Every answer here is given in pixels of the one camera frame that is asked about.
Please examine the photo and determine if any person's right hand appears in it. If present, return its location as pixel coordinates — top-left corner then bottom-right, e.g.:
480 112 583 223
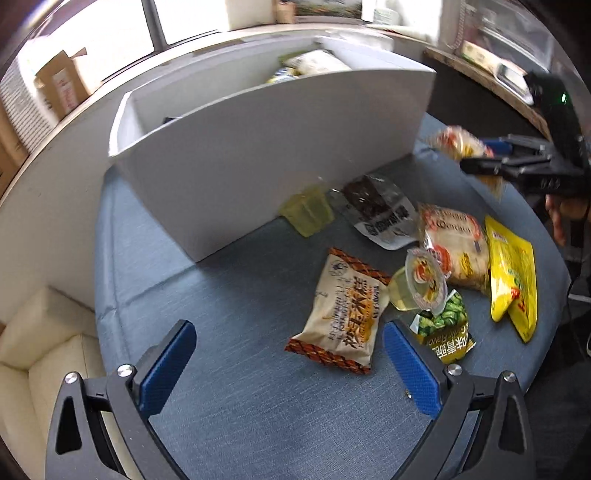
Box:
545 195 590 246

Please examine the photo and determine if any round rice cracker packet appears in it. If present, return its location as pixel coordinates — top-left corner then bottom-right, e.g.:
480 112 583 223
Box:
419 204 490 293

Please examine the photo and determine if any green pea snack packet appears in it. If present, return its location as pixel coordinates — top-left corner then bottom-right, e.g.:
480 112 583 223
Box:
410 290 476 365

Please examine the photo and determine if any tall white green snack bag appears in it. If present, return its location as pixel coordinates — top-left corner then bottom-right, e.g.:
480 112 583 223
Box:
283 49 352 76

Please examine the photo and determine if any yellow blue snack packet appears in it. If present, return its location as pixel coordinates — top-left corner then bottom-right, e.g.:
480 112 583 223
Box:
266 67 300 84

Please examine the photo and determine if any white storage box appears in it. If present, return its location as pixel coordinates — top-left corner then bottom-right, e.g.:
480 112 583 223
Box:
108 32 436 261

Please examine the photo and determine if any brown cardboard box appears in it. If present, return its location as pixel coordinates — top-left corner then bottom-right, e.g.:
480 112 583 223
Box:
34 50 91 121

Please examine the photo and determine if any clear dark dried fruit packet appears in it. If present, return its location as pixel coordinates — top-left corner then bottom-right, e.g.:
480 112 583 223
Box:
328 175 418 251

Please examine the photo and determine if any beige corn cake snack packet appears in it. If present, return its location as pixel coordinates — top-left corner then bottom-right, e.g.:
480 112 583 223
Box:
284 248 391 375

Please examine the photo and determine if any yellow green jelly cup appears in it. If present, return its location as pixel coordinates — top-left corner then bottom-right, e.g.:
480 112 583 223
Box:
279 185 335 238

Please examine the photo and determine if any clear jelly cup orange lid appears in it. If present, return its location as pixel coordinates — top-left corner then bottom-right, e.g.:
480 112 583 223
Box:
388 248 448 316

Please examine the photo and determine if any yellow snack pouch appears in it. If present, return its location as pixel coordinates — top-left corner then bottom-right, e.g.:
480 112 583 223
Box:
485 216 538 343

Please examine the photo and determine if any orange snack packet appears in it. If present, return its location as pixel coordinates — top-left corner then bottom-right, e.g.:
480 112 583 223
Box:
427 126 504 199

